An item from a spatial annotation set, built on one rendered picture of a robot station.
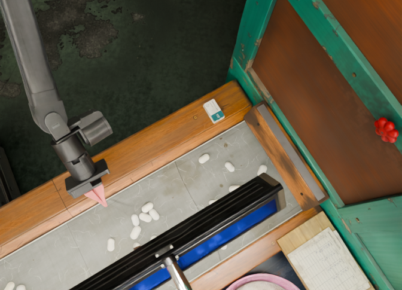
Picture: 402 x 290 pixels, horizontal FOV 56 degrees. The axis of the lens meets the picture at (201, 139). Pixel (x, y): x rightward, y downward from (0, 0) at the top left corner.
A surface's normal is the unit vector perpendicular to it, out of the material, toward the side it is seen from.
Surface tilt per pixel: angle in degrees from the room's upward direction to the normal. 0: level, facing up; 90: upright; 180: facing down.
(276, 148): 67
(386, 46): 90
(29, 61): 40
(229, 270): 0
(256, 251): 0
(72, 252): 0
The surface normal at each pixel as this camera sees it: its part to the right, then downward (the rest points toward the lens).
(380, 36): -0.86, 0.48
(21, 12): 0.58, 0.20
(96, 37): 0.04, -0.25
